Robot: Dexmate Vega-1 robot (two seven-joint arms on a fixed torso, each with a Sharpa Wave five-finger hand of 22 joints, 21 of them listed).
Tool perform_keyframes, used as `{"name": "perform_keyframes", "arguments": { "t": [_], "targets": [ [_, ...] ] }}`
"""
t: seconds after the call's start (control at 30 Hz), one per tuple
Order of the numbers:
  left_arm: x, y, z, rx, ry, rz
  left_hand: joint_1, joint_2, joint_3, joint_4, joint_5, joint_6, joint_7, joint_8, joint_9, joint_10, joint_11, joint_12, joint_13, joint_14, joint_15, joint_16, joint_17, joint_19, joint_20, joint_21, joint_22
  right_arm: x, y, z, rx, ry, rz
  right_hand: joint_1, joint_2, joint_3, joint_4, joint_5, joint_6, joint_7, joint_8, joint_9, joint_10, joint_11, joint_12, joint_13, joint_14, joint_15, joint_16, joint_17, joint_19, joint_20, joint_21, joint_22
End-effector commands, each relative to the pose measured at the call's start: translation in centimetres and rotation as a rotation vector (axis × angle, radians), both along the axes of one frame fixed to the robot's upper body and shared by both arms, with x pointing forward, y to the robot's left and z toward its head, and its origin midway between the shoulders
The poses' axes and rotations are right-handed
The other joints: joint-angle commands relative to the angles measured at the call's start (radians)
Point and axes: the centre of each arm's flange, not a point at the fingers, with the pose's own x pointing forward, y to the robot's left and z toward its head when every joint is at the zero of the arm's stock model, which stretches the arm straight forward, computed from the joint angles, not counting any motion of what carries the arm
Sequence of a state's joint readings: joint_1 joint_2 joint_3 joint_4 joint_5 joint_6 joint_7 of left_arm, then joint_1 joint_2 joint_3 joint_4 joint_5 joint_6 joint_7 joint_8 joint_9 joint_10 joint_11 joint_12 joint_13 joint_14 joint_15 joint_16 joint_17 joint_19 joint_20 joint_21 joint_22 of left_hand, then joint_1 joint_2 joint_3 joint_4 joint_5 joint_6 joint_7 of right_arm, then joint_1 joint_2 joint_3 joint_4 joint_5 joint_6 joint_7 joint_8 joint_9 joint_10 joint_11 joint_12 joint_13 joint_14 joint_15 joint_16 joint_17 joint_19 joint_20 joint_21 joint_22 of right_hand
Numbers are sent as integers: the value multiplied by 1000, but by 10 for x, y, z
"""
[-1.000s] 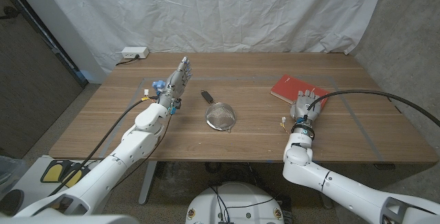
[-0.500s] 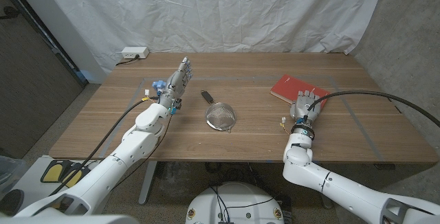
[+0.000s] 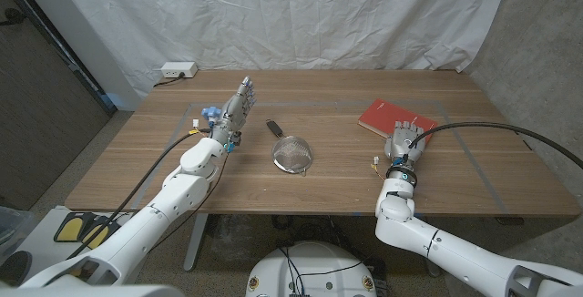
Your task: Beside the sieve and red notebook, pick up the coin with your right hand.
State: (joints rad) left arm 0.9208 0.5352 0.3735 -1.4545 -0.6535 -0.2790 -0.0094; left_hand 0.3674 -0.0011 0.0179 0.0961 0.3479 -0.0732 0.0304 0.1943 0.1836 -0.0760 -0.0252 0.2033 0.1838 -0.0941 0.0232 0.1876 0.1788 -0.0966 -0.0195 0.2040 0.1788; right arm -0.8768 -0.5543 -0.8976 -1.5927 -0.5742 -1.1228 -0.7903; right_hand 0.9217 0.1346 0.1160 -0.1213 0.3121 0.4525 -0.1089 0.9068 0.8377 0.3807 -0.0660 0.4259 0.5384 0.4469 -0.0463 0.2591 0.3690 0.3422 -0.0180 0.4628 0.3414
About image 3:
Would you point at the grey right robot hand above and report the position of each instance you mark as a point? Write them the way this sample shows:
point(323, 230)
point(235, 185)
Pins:
point(405, 146)

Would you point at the red notebook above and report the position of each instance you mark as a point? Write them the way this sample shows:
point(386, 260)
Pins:
point(378, 115)

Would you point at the grey table leg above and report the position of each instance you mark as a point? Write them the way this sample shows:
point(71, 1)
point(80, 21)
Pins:
point(196, 242)

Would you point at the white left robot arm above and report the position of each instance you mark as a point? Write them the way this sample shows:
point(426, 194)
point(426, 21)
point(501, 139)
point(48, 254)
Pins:
point(150, 224)

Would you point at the white robot torso edge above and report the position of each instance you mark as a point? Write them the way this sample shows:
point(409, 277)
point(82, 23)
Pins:
point(91, 291)

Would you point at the white floor board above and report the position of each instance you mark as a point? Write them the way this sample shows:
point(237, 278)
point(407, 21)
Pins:
point(41, 247)

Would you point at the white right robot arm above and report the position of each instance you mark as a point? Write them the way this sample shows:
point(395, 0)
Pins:
point(446, 247)

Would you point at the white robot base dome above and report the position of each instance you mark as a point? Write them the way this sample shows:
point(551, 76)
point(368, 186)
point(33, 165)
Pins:
point(314, 269)

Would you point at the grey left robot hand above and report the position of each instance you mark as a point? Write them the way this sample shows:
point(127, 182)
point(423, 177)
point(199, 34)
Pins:
point(232, 115)

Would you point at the clear plastic bin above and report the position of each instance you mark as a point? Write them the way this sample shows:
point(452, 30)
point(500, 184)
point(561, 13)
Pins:
point(11, 228)

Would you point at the white wrinkled backdrop cloth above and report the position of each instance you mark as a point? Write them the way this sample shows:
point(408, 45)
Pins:
point(282, 19)

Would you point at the yellow black foot pedal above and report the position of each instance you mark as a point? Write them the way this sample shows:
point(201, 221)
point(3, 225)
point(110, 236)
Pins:
point(70, 228)
point(98, 238)

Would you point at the black door frame post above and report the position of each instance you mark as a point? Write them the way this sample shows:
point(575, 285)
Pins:
point(86, 80)

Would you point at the white power strip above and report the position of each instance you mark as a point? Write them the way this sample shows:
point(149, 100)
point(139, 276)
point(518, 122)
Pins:
point(178, 69)

